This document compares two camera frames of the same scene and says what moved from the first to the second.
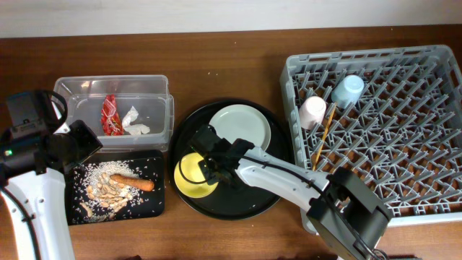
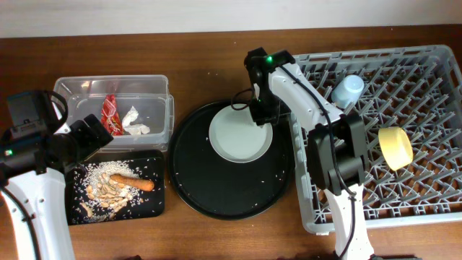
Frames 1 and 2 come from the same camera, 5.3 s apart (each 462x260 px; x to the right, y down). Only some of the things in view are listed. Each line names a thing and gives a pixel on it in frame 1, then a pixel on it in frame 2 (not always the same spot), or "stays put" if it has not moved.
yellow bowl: x=189 y=178 -> x=395 y=147
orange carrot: x=132 y=182 stays put
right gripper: x=213 y=173 -> x=263 y=116
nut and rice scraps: x=97 y=197 stays put
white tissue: x=133 y=129 stays put
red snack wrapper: x=111 y=122 stays put
